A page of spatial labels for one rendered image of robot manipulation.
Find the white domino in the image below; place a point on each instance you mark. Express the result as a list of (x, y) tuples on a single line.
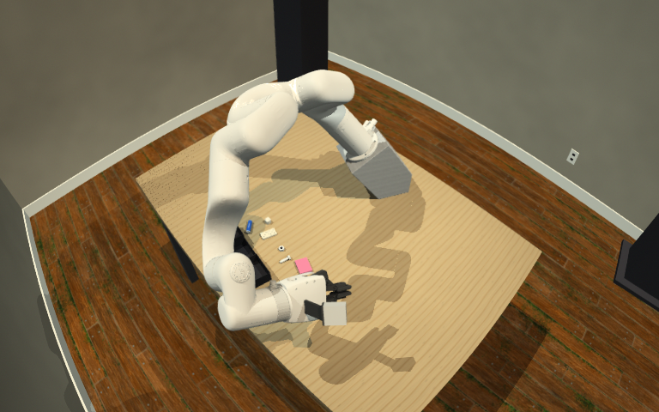
[(268, 234)]

